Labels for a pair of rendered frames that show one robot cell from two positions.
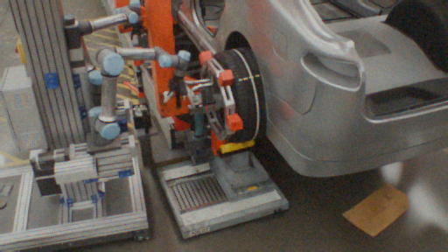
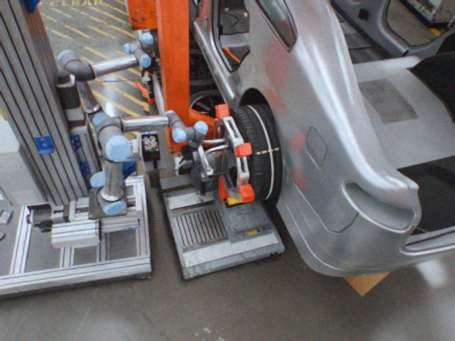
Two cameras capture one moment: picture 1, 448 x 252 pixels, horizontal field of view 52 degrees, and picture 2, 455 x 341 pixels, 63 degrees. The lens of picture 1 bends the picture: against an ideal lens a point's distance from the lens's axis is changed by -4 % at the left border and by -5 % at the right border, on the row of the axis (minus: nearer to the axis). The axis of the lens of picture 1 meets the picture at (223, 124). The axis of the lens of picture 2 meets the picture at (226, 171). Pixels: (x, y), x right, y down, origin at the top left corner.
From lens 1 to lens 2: 1.25 m
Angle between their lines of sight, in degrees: 17
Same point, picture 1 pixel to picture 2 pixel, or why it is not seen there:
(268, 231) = (263, 276)
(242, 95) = (259, 170)
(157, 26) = (172, 71)
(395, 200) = not seen: hidden behind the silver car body
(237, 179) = (239, 223)
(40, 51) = (26, 114)
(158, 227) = (161, 263)
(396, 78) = (419, 150)
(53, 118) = (50, 175)
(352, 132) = (381, 261)
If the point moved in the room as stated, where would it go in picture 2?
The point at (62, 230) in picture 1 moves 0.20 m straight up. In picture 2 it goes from (62, 275) to (55, 262)
